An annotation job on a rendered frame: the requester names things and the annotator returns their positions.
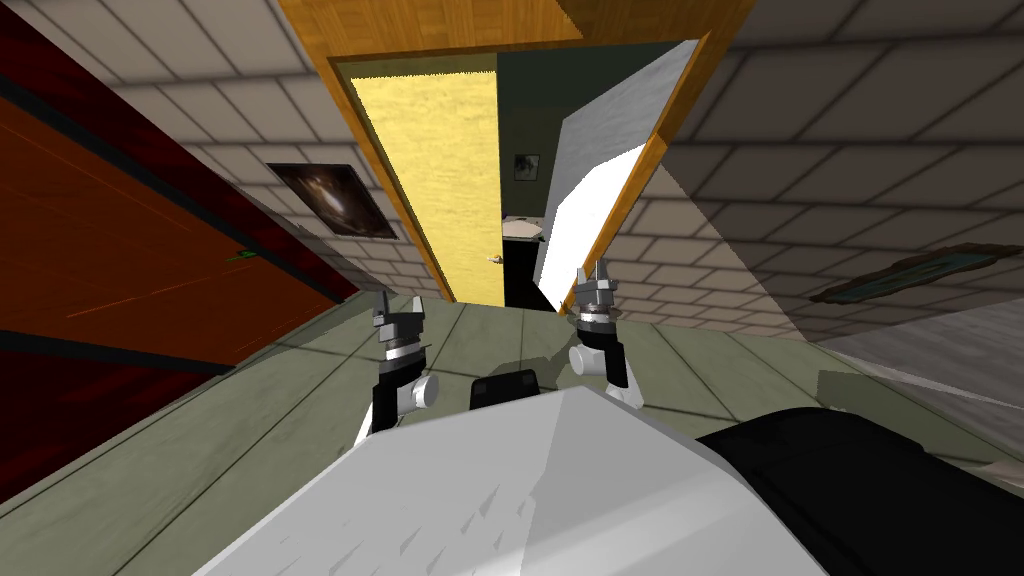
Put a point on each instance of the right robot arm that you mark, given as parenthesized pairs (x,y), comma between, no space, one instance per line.
(848,488)

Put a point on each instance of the red-brown door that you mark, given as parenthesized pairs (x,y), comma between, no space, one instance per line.
(120,256)

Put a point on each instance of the yellow door leaf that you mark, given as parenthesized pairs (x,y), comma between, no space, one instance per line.
(440,184)

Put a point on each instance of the small grey wall picture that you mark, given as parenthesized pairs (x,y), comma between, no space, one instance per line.
(526,167)

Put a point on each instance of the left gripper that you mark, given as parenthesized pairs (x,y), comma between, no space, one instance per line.
(399,330)

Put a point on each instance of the black cabinet with pale top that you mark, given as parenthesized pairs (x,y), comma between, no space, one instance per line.
(520,268)

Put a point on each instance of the dark framed wall picture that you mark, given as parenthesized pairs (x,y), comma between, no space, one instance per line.
(912,274)

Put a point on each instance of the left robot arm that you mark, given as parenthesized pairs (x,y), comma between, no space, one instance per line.
(389,394)

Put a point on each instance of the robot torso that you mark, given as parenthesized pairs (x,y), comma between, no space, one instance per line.
(512,488)

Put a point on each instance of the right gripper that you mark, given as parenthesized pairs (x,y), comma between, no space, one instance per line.
(595,296)

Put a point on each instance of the dark brown wall picture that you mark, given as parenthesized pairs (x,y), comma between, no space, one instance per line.
(336,200)

